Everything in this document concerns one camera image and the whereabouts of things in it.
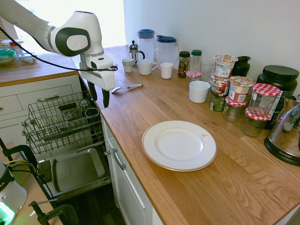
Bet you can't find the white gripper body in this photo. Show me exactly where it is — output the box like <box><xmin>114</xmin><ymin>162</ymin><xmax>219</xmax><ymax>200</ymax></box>
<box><xmin>79</xmin><ymin>69</ymin><xmax>116</xmax><ymax>91</ymax></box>

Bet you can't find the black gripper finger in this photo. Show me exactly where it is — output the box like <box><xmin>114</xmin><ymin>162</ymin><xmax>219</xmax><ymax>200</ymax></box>
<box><xmin>88</xmin><ymin>79</ymin><xmax>98</xmax><ymax>102</ymax></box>
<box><xmin>102</xmin><ymin>88</ymin><xmax>111</xmax><ymax>109</ymax></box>

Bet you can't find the silver metal spoon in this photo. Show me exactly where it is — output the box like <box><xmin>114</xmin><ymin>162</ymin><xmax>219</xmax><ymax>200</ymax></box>
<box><xmin>111</xmin><ymin>83</ymin><xmax>144</xmax><ymax>94</ymax></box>

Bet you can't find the built-in dishwasher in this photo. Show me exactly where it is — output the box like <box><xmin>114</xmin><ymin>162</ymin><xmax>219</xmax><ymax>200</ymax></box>
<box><xmin>36</xmin><ymin>74</ymin><xmax>113</xmax><ymax>203</ymax></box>

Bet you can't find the clear drinking glass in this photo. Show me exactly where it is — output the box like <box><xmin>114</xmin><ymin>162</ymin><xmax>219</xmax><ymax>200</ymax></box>
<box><xmin>79</xmin><ymin>99</ymin><xmax>90</xmax><ymax>116</ymax></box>

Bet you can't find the black mug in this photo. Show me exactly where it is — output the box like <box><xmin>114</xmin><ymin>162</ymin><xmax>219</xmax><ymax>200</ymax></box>
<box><xmin>84</xmin><ymin>107</ymin><xmax>99</xmax><ymax>117</ymax></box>

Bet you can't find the white cup with patterned band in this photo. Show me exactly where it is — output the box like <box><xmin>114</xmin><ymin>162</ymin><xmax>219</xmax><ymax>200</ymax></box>
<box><xmin>121</xmin><ymin>58</ymin><xmax>135</xmax><ymax>73</ymax></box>

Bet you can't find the glass french press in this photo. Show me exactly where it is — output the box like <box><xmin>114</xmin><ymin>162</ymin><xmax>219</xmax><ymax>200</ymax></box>
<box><xmin>128</xmin><ymin>40</ymin><xmax>145</xmax><ymax>65</ymax></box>

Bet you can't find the white ceramic mug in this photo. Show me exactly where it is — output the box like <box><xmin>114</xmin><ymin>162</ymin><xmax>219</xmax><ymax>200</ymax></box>
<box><xmin>137</xmin><ymin>59</ymin><xmax>158</xmax><ymax>76</ymax></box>

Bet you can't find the clear pitcher with blue lid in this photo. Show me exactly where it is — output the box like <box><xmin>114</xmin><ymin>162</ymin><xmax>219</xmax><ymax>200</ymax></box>
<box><xmin>137</xmin><ymin>29</ymin><xmax>156</xmax><ymax>65</ymax></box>
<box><xmin>156</xmin><ymin>35</ymin><xmax>180</xmax><ymax>68</ymax></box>

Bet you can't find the white ribbed cup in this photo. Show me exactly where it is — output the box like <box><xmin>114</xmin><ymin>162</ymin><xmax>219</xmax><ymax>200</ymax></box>
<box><xmin>160</xmin><ymin>62</ymin><xmax>174</xmax><ymax>80</ymax></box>

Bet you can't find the white base cabinet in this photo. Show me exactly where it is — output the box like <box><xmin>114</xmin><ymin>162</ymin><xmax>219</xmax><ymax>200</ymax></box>
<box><xmin>0</xmin><ymin>74</ymin><xmax>83</xmax><ymax>150</ymax></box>
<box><xmin>100</xmin><ymin>117</ymin><xmax>165</xmax><ymax>225</ymax></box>

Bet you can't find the small clear food container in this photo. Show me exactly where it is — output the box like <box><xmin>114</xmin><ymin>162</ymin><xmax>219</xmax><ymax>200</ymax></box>
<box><xmin>18</xmin><ymin>52</ymin><xmax>38</xmax><ymax>65</ymax></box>

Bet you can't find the spice jar with black lid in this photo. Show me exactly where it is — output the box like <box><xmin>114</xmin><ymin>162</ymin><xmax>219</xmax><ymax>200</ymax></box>
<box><xmin>177</xmin><ymin>51</ymin><xmax>191</xmax><ymax>79</ymax></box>

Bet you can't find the white plate with gold rim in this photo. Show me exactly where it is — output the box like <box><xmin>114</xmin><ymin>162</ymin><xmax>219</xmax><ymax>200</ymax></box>
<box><xmin>142</xmin><ymin>120</ymin><xmax>218</xmax><ymax>173</ymax></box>

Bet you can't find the small jar red checked lid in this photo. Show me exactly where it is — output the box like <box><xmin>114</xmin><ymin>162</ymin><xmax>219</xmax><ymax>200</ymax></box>
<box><xmin>186</xmin><ymin>70</ymin><xmax>203</xmax><ymax>91</ymax></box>

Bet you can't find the dark green c-clamp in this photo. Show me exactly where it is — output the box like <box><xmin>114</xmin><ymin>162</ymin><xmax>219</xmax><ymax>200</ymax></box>
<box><xmin>28</xmin><ymin>198</ymin><xmax>79</xmax><ymax>225</ymax></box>
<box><xmin>0</xmin><ymin>144</ymin><xmax>39</xmax><ymax>174</ymax></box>

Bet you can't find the food container with green lid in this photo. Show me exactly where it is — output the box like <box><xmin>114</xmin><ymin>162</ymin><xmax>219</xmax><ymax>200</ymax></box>
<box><xmin>0</xmin><ymin>48</ymin><xmax>17</xmax><ymax>69</ymax></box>

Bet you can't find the white ceramic bowl cup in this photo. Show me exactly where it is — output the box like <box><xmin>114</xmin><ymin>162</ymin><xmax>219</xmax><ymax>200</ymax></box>
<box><xmin>188</xmin><ymin>81</ymin><xmax>211</xmax><ymax>104</ymax></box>

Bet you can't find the food container with red clip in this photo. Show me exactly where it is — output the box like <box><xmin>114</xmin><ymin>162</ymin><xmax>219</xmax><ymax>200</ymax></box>
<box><xmin>1</xmin><ymin>39</ymin><xmax>24</xmax><ymax>53</ymax></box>

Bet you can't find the spice jar with green lid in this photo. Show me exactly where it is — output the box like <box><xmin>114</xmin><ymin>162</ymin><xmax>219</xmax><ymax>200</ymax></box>
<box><xmin>189</xmin><ymin>49</ymin><xmax>203</xmax><ymax>73</ymax></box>

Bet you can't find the clear glass tumbler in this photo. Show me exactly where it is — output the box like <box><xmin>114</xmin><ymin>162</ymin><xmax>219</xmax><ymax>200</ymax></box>
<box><xmin>200</xmin><ymin>60</ymin><xmax>215</xmax><ymax>83</ymax></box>

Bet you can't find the dark green food cup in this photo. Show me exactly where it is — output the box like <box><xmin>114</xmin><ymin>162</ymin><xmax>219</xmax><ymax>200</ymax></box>
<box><xmin>209</xmin><ymin>90</ymin><xmax>227</xmax><ymax>112</ymax></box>

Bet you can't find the oatmeal cup with red label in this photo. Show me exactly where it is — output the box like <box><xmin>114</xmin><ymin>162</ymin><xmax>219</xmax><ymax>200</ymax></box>
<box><xmin>211</xmin><ymin>75</ymin><xmax>230</xmax><ymax>97</ymax></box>

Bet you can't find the glass jar red checked lid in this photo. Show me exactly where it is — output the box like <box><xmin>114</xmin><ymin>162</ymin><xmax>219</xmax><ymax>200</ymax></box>
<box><xmin>222</xmin><ymin>96</ymin><xmax>248</xmax><ymax>123</ymax></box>
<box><xmin>240</xmin><ymin>108</ymin><xmax>271</xmax><ymax>138</ymax></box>

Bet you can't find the oatmeal cup with foil lid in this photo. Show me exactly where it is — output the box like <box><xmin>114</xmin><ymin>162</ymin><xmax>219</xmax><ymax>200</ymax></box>
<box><xmin>228</xmin><ymin>75</ymin><xmax>255</xmax><ymax>103</ymax></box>

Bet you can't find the black shaker bottle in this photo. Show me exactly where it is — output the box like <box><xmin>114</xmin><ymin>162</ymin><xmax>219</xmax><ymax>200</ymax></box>
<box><xmin>231</xmin><ymin>56</ymin><xmax>251</xmax><ymax>77</ymax></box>

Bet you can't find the large jar red checked lid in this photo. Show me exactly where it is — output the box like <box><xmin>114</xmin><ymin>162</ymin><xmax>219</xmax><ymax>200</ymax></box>
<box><xmin>247</xmin><ymin>83</ymin><xmax>281</xmax><ymax>117</ymax></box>

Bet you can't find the black protein powder tub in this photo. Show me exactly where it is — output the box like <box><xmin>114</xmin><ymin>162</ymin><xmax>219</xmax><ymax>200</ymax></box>
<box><xmin>256</xmin><ymin>65</ymin><xmax>300</xmax><ymax>130</ymax></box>

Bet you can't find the stainless steel electric kettle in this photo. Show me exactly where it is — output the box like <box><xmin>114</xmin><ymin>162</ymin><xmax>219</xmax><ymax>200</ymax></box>
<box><xmin>264</xmin><ymin>93</ymin><xmax>300</xmax><ymax>166</ymax></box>

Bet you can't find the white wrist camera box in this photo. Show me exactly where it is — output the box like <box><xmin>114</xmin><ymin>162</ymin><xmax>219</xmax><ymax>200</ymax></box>
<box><xmin>84</xmin><ymin>55</ymin><xmax>114</xmax><ymax>70</ymax></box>

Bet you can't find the metal drawer handle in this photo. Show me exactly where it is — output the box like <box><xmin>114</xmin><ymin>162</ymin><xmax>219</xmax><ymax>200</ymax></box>
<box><xmin>112</xmin><ymin>148</ymin><xmax>127</xmax><ymax>171</ymax></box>
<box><xmin>37</xmin><ymin>95</ymin><xmax>61</xmax><ymax>102</ymax></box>

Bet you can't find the wire dishwasher rack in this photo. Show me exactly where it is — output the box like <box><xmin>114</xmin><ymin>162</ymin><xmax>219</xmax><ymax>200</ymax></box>
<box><xmin>21</xmin><ymin>91</ymin><xmax>105</xmax><ymax>155</ymax></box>

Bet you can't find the black camera cable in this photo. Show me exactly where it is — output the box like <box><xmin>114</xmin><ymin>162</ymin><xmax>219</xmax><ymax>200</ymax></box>
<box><xmin>0</xmin><ymin>25</ymin><xmax>118</xmax><ymax>72</ymax></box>

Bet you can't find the yellow cable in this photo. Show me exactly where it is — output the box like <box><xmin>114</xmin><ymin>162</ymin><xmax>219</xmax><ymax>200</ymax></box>
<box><xmin>4</xmin><ymin>159</ymin><xmax>36</xmax><ymax>166</ymax></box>

